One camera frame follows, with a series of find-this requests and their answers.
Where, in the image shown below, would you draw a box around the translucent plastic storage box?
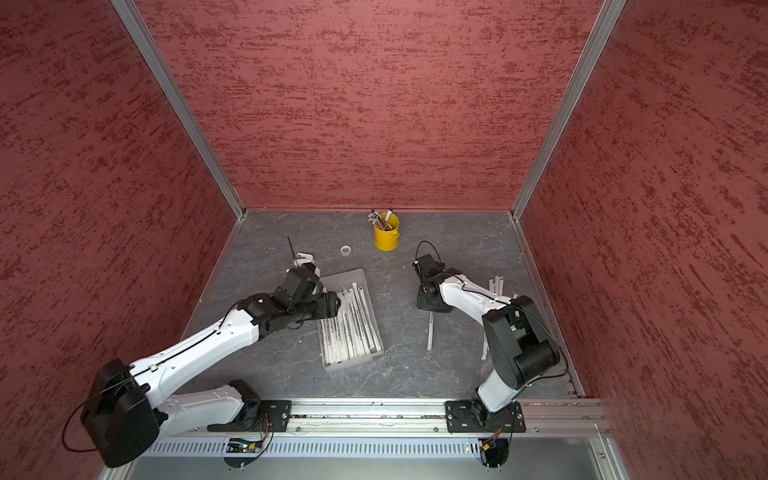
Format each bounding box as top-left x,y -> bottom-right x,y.
317,269 -> 384,373

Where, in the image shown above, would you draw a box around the white plastic clip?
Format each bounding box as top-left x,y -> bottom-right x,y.
293,252 -> 314,267

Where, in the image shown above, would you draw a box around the yellow metal cup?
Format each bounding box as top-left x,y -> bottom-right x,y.
374,214 -> 400,252

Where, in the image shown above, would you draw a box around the right aluminium corner post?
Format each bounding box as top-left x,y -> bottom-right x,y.
511,0 -> 626,223

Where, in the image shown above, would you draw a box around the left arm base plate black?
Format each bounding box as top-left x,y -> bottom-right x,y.
207,400 -> 293,433

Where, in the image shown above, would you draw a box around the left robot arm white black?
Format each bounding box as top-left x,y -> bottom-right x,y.
80,263 -> 341,468

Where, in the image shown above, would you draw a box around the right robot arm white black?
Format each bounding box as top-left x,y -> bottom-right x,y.
413,254 -> 561,413

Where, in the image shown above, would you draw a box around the perforated cable duct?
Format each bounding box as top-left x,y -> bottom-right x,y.
143,437 -> 482,460

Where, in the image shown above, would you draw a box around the pens in yellow cup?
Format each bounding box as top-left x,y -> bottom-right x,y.
368,210 -> 393,231

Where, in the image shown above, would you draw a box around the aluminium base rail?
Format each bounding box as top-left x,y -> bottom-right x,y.
157,395 -> 613,440

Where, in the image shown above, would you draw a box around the left aluminium corner post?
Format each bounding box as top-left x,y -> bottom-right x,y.
111,0 -> 247,222

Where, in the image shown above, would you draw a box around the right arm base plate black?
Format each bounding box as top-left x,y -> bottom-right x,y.
444,400 -> 527,434

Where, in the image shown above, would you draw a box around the wrapped straw on table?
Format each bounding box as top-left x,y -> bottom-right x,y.
426,311 -> 434,352

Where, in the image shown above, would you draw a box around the aluminium corner post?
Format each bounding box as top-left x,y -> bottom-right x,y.
111,0 -> 247,222
511,0 -> 626,223

